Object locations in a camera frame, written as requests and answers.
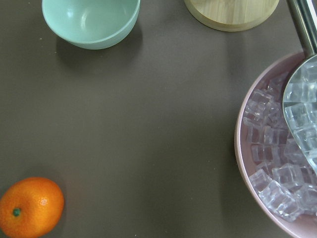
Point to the mint green bowl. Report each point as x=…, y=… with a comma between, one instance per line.
x=91, y=24

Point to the wooden cup tree stand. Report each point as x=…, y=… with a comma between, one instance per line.
x=231, y=15

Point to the clear ice cubes pile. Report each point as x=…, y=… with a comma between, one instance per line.
x=283, y=180

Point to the metal ice scoop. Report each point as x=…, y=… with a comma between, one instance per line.
x=299, y=99

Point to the orange fruit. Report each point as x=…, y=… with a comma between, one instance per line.
x=31, y=208

